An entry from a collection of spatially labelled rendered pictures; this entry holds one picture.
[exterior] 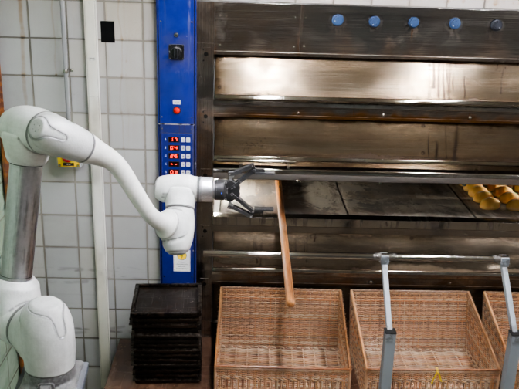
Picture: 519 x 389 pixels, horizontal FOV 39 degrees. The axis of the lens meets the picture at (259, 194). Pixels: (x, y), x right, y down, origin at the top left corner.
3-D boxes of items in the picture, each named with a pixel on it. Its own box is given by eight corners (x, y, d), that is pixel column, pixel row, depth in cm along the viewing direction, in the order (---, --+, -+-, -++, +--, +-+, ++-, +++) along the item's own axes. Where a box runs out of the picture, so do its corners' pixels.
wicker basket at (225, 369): (218, 338, 340) (218, 284, 331) (338, 341, 341) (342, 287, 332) (211, 399, 294) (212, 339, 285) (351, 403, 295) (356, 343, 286)
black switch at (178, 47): (168, 59, 296) (168, 32, 293) (184, 59, 297) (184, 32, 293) (167, 60, 293) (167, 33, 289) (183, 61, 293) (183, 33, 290)
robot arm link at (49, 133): (101, 130, 220) (73, 122, 228) (55, 108, 206) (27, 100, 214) (85, 170, 219) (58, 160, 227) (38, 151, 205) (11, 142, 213)
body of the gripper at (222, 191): (215, 174, 263) (240, 175, 263) (215, 197, 265) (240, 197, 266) (213, 181, 256) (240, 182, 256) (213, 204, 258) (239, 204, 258)
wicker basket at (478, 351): (344, 341, 341) (347, 287, 332) (463, 342, 344) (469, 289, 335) (361, 403, 295) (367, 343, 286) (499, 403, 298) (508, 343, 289)
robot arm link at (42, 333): (42, 385, 218) (37, 319, 211) (8, 362, 229) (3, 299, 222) (86, 363, 230) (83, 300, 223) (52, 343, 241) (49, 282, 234)
